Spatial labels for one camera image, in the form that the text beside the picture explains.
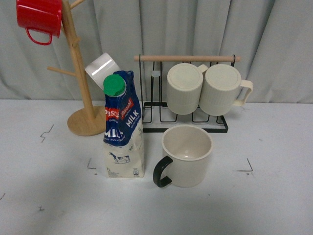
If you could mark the blue white milk carton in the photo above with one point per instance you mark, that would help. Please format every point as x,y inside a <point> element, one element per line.
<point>123,137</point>

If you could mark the cream mug black handle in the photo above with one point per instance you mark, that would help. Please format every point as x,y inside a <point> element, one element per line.
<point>185,157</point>

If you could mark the cream ribbed mug left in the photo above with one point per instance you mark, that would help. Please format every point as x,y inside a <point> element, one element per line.
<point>184,84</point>

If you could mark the cream ribbed mug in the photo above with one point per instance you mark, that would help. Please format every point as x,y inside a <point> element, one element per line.
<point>223,87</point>
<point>184,84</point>

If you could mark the cream ribbed mug right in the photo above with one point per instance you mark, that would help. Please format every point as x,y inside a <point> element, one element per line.
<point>223,87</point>

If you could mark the white glossy mug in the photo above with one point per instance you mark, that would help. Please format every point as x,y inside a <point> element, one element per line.
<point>100,68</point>

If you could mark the red ribbed mug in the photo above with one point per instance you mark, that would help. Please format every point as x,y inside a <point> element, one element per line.
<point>43,16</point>

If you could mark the black wire cup rack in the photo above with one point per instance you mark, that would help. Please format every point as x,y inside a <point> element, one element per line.
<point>158,117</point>

